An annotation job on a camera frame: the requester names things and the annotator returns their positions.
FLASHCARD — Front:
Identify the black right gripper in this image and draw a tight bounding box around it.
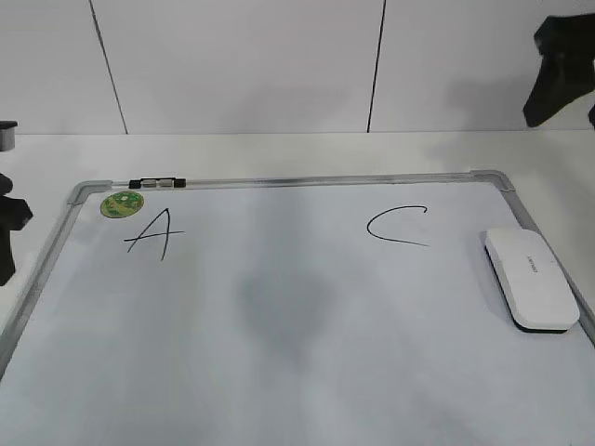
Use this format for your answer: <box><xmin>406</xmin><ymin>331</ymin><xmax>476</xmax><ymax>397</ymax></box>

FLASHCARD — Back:
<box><xmin>522</xmin><ymin>15</ymin><xmax>595</xmax><ymax>128</ymax></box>

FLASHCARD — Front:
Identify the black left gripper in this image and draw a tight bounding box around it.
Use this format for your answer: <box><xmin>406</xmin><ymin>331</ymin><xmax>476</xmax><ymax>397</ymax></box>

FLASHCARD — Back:
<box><xmin>0</xmin><ymin>174</ymin><xmax>33</xmax><ymax>286</ymax></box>

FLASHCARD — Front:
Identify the white whiteboard eraser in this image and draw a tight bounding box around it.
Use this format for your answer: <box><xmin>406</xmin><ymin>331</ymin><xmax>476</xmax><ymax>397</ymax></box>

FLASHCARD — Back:
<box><xmin>482</xmin><ymin>228</ymin><xmax>580</xmax><ymax>334</ymax></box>

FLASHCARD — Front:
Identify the round green magnet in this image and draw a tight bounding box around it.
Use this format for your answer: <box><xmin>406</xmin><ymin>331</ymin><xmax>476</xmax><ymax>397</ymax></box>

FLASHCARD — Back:
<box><xmin>99</xmin><ymin>190</ymin><xmax>144</xmax><ymax>218</ymax></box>

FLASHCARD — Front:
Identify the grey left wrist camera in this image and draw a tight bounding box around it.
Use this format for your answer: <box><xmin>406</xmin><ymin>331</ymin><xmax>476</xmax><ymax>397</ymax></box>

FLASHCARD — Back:
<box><xmin>0</xmin><ymin>121</ymin><xmax>18</xmax><ymax>151</ymax></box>

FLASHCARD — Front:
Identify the white whiteboard with grey frame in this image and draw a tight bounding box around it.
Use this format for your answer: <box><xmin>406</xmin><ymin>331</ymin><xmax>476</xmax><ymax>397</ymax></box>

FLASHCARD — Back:
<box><xmin>1</xmin><ymin>171</ymin><xmax>594</xmax><ymax>445</ymax></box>

